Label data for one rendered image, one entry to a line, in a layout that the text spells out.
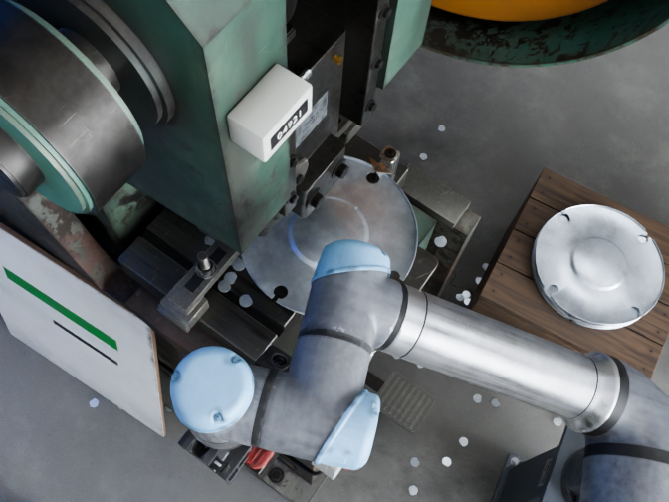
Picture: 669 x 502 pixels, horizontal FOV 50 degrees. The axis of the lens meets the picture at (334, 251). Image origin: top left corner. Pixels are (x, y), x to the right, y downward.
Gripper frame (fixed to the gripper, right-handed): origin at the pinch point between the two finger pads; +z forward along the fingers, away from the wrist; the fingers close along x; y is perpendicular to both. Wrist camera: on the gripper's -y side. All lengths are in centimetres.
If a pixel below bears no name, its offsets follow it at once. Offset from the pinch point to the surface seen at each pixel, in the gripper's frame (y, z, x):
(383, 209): -42.0, 6.7, -5.3
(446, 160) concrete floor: -104, 85, -15
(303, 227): -31.1, 6.2, -13.8
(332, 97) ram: -37.9, -21.3, -14.5
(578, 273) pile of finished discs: -74, 46, 30
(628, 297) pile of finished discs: -76, 47, 42
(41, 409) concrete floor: 18, 85, -58
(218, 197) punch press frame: -13.6, -33.1, -12.0
